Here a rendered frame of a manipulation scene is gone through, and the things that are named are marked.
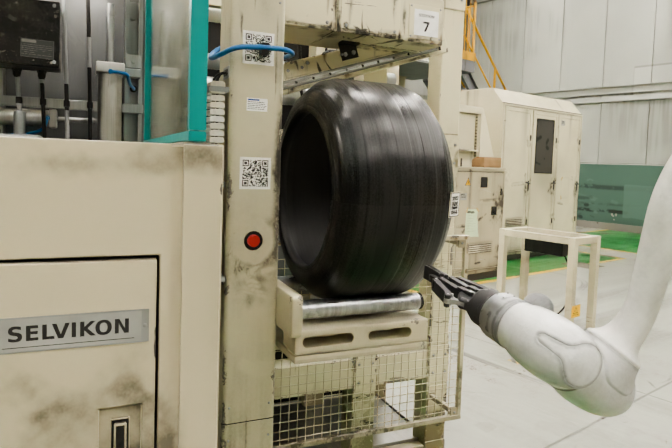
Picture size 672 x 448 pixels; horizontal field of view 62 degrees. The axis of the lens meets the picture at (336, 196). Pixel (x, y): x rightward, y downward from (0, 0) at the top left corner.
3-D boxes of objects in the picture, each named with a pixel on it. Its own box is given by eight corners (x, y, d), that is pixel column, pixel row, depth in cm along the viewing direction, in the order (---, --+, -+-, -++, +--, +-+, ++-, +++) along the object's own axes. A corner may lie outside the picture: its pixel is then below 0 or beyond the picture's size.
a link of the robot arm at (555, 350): (482, 338, 96) (525, 370, 102) (549, 385, 82) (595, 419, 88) (518, 286, 97) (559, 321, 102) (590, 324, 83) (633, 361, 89)
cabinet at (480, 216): (450, 286, 588) (455, 166, 581) (409, 276, 634) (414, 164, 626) (502, 277, 645) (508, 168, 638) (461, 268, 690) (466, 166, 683)
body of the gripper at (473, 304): (517, 292, 105) (485, 276, 113) (480, 295, 101) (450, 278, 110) (511, 330, 106) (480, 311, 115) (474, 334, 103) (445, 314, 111)
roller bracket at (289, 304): (291, 339, 127) (292, 296, 126) (246, 297, 163) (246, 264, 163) (304, 338, 128) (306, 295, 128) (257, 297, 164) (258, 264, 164)
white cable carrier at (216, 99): (206, 287, 131) (210, 80, 128) (202, 283, 135) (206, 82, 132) (225, 286, 132) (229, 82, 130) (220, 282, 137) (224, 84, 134)
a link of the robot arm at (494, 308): (500, 303, 96) (478, 291, 101) (492, 353, 98) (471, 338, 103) (541, 300, 100) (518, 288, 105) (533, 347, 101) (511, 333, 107)
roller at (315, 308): (297, 313, 130) (293, 297, 133) (293, 323, 133) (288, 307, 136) (426, 303, 144) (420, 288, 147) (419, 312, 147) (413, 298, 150)
